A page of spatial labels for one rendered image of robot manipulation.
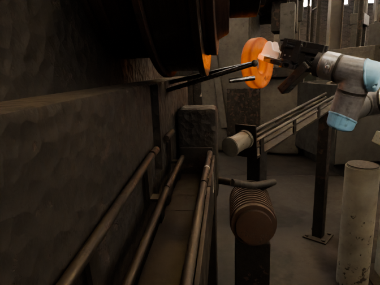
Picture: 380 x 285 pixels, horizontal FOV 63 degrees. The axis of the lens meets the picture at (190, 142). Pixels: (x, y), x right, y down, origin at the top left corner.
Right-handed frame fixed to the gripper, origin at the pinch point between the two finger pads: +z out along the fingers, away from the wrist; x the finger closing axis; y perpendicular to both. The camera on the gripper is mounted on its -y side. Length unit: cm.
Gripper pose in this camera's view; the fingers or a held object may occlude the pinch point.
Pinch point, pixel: (258, 56)
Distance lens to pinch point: 104.5
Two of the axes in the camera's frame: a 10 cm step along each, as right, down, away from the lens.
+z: -7.3, -3.7, 5.8
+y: 1.6, -9.1, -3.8
